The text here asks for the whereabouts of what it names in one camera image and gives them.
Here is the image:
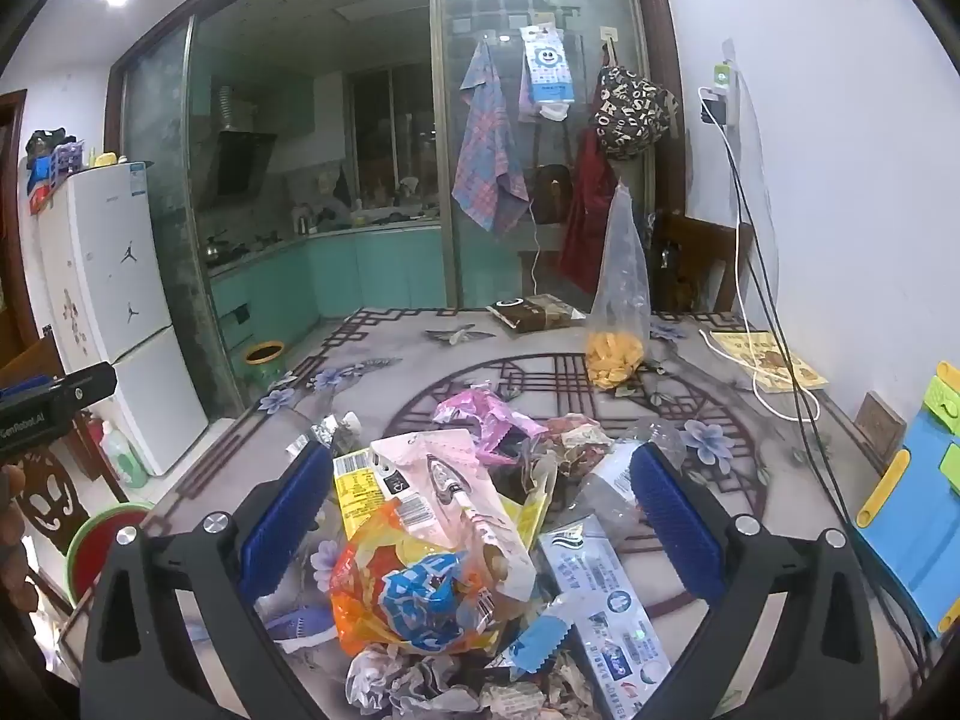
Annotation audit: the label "yellow cardboard box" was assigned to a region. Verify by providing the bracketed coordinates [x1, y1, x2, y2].
[334, 449, 556, 550]

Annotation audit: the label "person's left hand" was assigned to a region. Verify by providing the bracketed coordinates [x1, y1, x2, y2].
[2, 465, 39, 613]

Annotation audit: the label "green detergent bottle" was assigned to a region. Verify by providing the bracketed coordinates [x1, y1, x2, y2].
[99, 421, 148, 489]

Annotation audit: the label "red green plastic basin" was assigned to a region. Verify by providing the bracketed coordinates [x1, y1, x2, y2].
[67, 502, 151, 606]

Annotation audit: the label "brown hanging handbag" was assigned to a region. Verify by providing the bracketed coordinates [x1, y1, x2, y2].
[529, 164, 573, 224]

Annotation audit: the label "green yellow trash bin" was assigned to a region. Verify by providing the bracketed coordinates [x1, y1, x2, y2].
[242, 340, 286, 390]

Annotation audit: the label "pale pink eyebrow package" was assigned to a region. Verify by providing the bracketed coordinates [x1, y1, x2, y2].
[371, 429, 535, 603]

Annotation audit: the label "patterned hanging bag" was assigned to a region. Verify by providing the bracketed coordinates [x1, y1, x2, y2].
[594, 65, 679, 161]

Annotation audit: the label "brown snack package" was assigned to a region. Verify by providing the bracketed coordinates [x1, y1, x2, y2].
[487, 294, 587, 335]

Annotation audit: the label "white charging cable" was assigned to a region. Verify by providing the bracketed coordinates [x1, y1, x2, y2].
[696, 85, 824, 425]

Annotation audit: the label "red hanging garment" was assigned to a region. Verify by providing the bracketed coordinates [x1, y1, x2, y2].
[560, 88, 619, 294]

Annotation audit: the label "black cable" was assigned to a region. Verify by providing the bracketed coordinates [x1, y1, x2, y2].
[719, 99, 932, 676]

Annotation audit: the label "red white paper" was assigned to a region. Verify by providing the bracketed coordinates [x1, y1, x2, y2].
[540, 413, 615, 479]

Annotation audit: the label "plaid hanging towel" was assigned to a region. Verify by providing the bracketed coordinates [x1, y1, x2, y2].
[452, 41, 530, 238]

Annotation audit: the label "white blue milk carton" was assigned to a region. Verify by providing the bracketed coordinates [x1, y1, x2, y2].
[539, 515, 670, 718]

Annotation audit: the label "clear plastic bottle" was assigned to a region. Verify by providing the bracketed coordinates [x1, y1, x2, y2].
[579, 418, 686, 541]

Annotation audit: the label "clear bag with orange snacks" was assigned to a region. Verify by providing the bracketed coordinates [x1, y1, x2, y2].
[586, 182, 651, 392]

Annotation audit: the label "wall charger plug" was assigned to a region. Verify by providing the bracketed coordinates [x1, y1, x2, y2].
[698, 60, 740, 128]

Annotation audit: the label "blue white hanging package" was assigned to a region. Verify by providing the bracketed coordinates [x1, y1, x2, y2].
[519, 23, 576, 124]

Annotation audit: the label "teal kitchen cabinets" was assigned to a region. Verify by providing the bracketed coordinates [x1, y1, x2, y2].
[206, 223, 527, 350]

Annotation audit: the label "orange blue snack bag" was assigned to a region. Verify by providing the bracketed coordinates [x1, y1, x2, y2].
[329, 502, 526, 656]

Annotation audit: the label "blue plastic toy board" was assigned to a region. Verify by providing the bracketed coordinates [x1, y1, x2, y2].
[856, 361, 960, 637]

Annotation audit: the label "white printed paper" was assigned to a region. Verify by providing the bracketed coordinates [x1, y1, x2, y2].
[345, 644, 482, 718]

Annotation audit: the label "blue white torn wrapper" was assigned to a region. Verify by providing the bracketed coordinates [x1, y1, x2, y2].
[487, 592, 601, 674]

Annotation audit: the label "small wooden block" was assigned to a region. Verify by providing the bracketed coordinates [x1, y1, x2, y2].
[854, 392, 907, 465]

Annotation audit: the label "pink plastic wrapper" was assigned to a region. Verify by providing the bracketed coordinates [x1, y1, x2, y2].
[431, 385, 547, 466]

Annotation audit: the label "wooden chair at wall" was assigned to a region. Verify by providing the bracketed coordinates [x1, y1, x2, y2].
[649, 213, 755, 314]

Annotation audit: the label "white refrigerator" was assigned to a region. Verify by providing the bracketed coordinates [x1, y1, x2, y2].
[37, 163, 208, 476]

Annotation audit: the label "black range hood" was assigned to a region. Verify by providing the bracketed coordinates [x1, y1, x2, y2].
[215, 130, 277, 199]

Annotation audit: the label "carved dark wooden chair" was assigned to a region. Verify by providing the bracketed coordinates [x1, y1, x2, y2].
[16, 449, 89, 554]

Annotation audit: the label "yellow booklet on table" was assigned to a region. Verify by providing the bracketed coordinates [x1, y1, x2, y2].
[703, 332, 828, 394]

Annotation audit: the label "crushed white paper cup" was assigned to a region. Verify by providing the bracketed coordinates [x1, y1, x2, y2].
[286, 408, 364, 460]

